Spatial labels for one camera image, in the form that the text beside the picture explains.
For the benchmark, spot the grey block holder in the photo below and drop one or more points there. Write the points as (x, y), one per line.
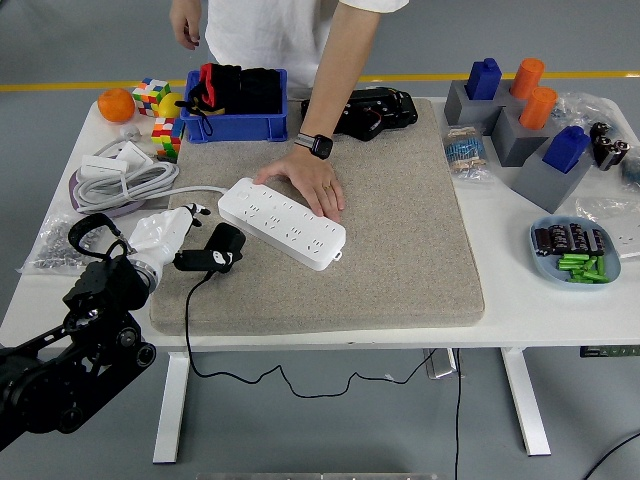
(462, 112)
(515, 142)
(545, 187)

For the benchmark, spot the person's left hand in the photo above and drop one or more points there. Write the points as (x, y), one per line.
(312, 180)

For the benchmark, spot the black wrist watch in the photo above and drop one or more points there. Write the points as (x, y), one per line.
(320, 146)

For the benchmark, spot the blue plastic bin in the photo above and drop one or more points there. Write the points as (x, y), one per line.
(240, 127)

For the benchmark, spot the white table leg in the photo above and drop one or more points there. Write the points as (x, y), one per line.
(172, 400)
(525, 400)

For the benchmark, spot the silver box under table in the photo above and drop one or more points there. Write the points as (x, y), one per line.
(440, 364)

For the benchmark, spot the table control panel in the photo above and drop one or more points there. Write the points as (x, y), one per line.
(610, 351)

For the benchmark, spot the grey-brown mat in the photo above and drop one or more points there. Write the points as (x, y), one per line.
(375, 240)

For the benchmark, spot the orange cylinder peg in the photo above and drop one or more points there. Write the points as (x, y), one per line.
(527, 77)
(537, 107)

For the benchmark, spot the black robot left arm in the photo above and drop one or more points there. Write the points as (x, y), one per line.
(100, 295)

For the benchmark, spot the clear plastic bag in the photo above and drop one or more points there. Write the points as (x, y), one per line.
(585, 105)

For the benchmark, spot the black capacitor cluster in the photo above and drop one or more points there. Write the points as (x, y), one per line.
(607, 147)

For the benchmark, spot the black device housing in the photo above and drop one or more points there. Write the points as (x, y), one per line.
(385, 112)

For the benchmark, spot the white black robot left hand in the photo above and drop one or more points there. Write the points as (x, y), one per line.
(160, 235)

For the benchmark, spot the white power strip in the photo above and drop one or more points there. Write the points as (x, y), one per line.
(280, 225)

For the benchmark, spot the black red fabric bundle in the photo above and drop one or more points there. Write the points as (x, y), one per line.
(217, 82)

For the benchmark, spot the white round plug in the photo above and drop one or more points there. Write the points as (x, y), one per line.
(130, 132)

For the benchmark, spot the colourful puzzle cube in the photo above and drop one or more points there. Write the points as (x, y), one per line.
(150, 95)
(167, 137)

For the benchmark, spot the clear bag of screws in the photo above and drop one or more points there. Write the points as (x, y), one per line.
(50, 245)

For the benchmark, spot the light blue dish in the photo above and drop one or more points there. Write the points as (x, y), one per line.
(545, 270)

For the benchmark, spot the bag of blue parts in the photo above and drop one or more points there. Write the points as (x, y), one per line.
(632, 170)

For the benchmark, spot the orange fruit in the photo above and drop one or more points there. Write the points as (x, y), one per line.
(116, 106)

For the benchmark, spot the black foam stack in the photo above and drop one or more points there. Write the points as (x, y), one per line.
(260, 90)

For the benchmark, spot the white flat box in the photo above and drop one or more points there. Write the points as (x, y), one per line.
(102, 166)

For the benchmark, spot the black plug adapter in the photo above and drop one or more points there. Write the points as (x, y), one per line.
(227, 237)

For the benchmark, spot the person's right hand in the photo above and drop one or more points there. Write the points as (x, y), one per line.
(185, 25)

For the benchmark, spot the blue square peg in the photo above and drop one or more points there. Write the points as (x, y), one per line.
(566, 150)
(484, 80)

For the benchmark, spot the person's right forearm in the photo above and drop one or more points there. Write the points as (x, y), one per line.
(186, 2)

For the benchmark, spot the clear bag of resistors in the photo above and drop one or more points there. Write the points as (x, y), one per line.
(465, 152)

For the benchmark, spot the yellow lemon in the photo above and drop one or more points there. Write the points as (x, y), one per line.
(171, 105)

